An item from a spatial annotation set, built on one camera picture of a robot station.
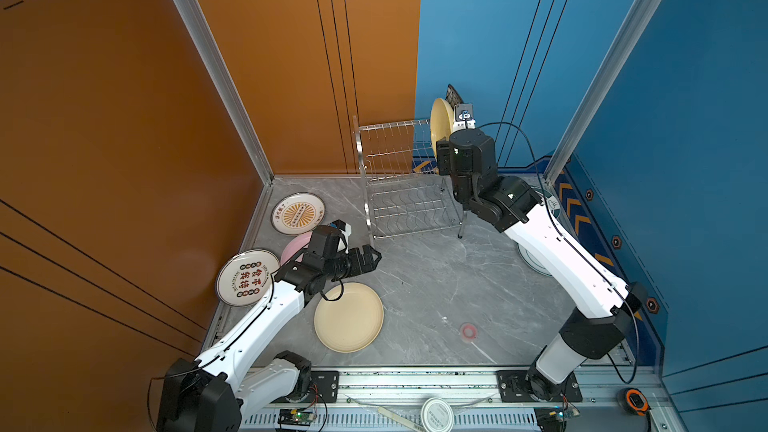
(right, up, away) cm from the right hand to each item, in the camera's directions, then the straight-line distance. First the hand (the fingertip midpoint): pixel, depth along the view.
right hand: (455, 138), depth 67 cm
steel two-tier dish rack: (-11, -11, +42) cm, 44 cm away
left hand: (-20, -29, +13) cm, 38 cm away
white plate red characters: (-60, -38, +26) cm, 76 cm away
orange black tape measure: (+41, -61, +1) cm, 73 cm away
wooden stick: (-12, -66, +3) cm, 67 cm away
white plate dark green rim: (+45, -15, +43) cm, 64 cm away
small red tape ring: (+7, -50, +15) cm, 53 cm away
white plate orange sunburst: (-49, -19, +42) cm, 67 cm away
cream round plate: (-25, -48, +15) cm, 56 cm away
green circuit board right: (+24, -66, +3) cm, 70 cm away
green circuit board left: (-37, -66, +4) cm, 76 cm away
